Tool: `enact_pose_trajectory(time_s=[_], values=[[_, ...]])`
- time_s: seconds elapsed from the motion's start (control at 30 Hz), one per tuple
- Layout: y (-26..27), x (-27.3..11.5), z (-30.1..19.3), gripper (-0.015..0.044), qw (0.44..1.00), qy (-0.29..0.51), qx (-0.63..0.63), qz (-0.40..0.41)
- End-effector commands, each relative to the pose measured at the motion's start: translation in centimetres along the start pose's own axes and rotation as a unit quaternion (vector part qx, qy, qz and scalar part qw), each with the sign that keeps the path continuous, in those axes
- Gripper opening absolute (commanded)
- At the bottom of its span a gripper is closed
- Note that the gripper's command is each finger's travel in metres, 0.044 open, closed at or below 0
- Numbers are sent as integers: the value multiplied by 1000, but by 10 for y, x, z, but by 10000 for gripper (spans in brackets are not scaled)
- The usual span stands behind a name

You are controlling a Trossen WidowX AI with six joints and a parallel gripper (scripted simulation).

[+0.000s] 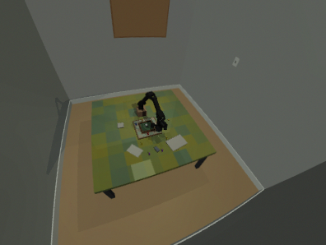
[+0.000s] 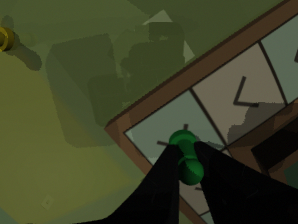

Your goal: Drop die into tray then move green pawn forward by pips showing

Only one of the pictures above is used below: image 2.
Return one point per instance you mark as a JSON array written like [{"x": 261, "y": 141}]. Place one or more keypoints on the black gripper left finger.
[{"x": 155, "y": 200}]

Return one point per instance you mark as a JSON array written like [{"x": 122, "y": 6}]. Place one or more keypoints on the green game pawn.
[{"x": 190, "y": 170}]

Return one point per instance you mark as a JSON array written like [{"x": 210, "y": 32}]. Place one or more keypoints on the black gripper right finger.
[{"x": 238, "y": 195}]

